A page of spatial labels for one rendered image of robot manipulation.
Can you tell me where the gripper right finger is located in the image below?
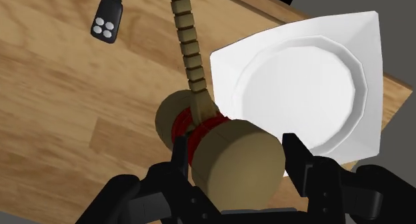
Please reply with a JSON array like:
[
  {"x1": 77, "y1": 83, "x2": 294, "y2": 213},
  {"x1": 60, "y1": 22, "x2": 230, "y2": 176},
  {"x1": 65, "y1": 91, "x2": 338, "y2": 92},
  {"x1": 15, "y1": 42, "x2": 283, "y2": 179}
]
[{"x1": 281, "y1": 132, "x2": 416, "y2": 224}]

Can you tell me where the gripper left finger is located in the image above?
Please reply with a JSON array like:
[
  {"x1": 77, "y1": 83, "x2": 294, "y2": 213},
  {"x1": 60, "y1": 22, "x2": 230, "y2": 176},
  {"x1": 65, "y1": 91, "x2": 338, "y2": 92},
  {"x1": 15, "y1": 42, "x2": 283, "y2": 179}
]
[{"x1": 75, "y1": 136, "x2": 222, "y2": 224}]

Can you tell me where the tan wooden mallet red band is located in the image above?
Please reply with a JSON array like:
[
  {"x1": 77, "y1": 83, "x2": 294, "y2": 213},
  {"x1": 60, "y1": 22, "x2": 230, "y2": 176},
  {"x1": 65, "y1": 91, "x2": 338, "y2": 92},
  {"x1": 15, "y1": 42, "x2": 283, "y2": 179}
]
[{"x1": 154, "y1": 0, "x2": 287, "y2": 213}]

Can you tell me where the white square plate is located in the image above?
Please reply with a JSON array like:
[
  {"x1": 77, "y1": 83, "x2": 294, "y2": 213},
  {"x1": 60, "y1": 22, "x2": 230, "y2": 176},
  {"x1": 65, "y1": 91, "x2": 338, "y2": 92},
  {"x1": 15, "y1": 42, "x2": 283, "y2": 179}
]
[{"x1": 209, "y1": 10, "x2": 385, "y2": 178}]

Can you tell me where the black key fob remote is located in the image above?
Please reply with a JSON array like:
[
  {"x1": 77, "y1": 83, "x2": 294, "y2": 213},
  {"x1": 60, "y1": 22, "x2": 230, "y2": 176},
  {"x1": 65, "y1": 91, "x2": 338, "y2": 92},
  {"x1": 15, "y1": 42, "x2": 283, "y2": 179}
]
[{"x1": 89, "y1": 0, "x2": 124, "y2": 45}]

